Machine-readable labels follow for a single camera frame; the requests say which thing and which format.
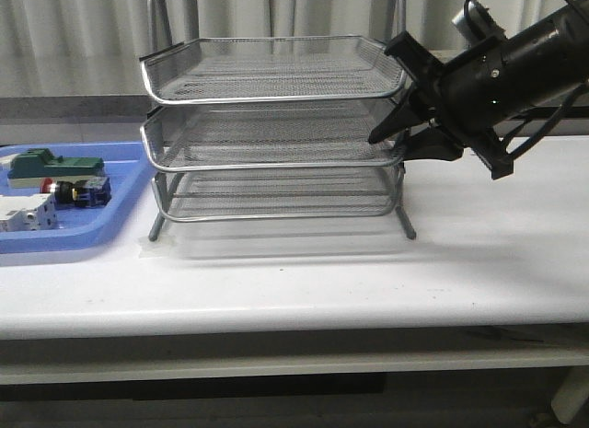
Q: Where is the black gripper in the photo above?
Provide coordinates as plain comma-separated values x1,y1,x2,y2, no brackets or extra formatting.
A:
366,30,515,180

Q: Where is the mesh rack tray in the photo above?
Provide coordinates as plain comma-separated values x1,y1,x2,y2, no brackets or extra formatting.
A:
139,35,409,106
152,166,404,223
141,99,402,172

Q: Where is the red emergency stop button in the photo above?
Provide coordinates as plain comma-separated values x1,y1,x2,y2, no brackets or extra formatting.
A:
40,177,111,208

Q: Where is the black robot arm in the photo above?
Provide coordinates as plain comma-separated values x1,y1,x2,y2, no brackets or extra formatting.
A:
368,0,588,179

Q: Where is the blue plastic tray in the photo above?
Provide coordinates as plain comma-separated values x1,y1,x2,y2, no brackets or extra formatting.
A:
1,142,155,254

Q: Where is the white table leg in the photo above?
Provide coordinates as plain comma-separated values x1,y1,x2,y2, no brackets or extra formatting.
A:
550,366,589,424

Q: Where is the green beige terminal block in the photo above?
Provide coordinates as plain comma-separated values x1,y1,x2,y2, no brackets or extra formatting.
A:
7,148,105,189

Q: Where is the white circuit breaker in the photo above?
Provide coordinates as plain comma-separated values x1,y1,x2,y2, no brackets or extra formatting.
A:
1,193,59,233

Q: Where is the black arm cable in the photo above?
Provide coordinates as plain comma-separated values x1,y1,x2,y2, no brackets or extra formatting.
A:
462,0,589,158

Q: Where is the silver mesh rack frame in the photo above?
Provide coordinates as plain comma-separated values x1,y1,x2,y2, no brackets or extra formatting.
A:
144,0,418,243

